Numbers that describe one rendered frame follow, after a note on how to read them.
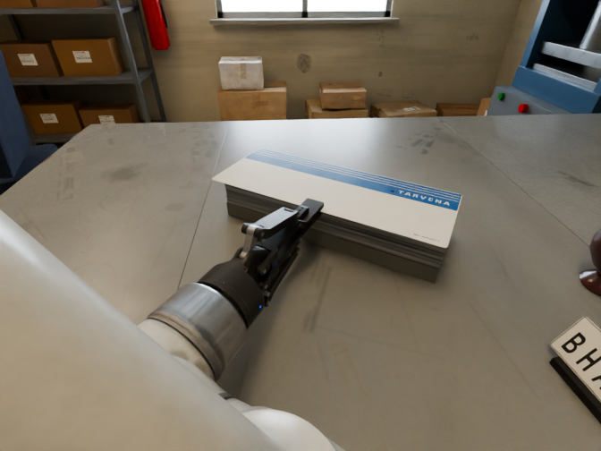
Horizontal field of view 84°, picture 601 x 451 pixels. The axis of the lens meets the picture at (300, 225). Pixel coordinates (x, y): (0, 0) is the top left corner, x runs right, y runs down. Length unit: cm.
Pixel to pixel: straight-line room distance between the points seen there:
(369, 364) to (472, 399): 12
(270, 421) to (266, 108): 295
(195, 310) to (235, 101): 282
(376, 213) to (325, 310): 16
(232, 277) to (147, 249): 31
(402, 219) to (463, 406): 24
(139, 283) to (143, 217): 19
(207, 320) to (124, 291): 27
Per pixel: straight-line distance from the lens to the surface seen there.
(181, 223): 69
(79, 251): 70
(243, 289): 36
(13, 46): 364
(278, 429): 22
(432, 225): 52
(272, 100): 306
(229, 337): 34
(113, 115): 349
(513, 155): 108
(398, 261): 56
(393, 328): 49
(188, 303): 34
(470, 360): 50
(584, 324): 53
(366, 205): 54
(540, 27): 263
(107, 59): 336
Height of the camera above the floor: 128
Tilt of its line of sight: 36 degrees down
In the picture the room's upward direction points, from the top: straight up
